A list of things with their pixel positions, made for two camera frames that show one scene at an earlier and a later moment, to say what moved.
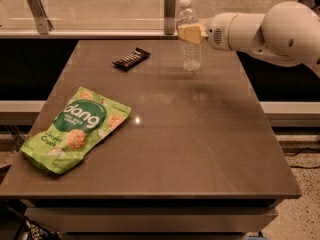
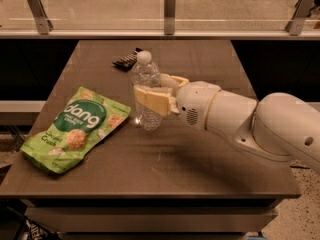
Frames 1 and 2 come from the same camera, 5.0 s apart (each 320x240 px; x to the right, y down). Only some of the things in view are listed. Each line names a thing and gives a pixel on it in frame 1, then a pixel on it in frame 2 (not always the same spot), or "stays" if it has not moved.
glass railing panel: x=132 y=7 stays
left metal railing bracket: x=43 y=24 stays
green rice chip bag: x=86 y=118 stays
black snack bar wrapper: x=132 y=59 stays
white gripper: x=216 y=33 → x=194 y=102
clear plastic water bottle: x=191 y=51 → x=145 y=72
